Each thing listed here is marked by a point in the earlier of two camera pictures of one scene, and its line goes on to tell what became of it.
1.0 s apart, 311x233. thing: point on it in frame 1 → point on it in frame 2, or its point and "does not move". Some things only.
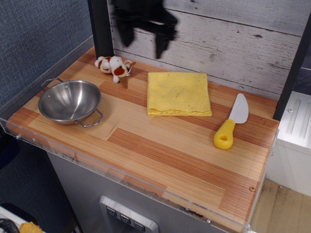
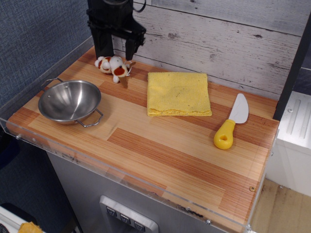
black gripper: x=160 y=22 → x=113 y=15
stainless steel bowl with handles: x=67 y=102 does not move
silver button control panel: x=116 y=217 does not move
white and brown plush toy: x=113 y=64 does not move
